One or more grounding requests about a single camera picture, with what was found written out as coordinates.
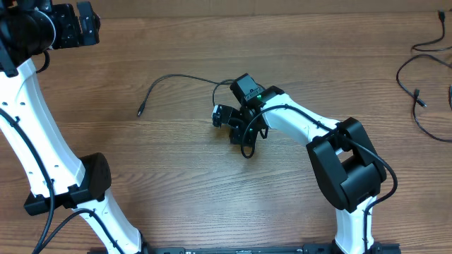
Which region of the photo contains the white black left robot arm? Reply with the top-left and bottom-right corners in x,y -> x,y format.
1,1 -> 151,253

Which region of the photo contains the black USB cable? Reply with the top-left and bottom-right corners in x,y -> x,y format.
395,9 -> 452,109

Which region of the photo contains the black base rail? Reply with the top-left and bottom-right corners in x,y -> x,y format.
88,242 -> 402,254

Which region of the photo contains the thin black cable bundle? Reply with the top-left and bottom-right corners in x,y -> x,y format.
136,73 -> 236,117

